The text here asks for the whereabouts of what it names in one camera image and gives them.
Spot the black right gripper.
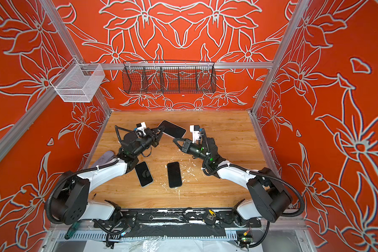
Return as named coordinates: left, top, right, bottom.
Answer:
left=172, top=139, right=212, bottom=164

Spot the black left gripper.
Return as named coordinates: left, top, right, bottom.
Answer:
left=133, top=126, right=164, bottom=159

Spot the black phone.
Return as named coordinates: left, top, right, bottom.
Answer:
left=135, top=162, right=154, bottom=188
left=158, top=120, right=186, bottom=139
left=167, top=162, right=183, bottom=188

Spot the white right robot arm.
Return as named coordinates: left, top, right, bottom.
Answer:
left=173, top=138, right=305, bottom=223

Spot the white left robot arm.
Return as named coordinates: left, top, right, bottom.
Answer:
left=44, top=126, right=165, bottom=225

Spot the lavender grey phone case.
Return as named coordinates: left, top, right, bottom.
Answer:
left=91, top=151, right=115, bottom=168

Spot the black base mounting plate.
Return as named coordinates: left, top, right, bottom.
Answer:
left=94, top=207, right=261, bottom=228

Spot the green circuit board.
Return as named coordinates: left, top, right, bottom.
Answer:
left=237, top=232, right=254, bottom=248

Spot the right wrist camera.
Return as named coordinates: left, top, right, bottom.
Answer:
left=190, top=125, right=204, bottom=144

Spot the black wire basket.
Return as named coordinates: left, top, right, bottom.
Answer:
left=122, top=60, right=217, bottom=95

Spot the aluminium horizontal back rail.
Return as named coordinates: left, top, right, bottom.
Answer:
left=78, top=61, right=274, bottom=71

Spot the white wire basket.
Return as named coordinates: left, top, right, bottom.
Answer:
left=50, top=64, right=105, bottom=102

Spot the white slotted cable duct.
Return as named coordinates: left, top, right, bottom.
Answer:
left=55, top=230, right=238, bottom=242

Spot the green handled screwdriver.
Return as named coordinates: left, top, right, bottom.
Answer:
left=64, top=221, right=81, bottom=240

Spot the aluminium left side rail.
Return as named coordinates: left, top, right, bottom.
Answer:
left=0, top=88, right=57, bottom=162

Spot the aluminium frame post left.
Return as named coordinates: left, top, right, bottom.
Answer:
left=39, top=0, right=111, bottom=114

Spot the aluminium frame post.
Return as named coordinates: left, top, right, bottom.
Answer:
left=39, top=0, right=111, bottom=114
left=250, top=0, right=310, bottom=116

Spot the aluminium frame post right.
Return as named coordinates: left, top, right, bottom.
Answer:
left=250, top=0, right=310, bottom=116

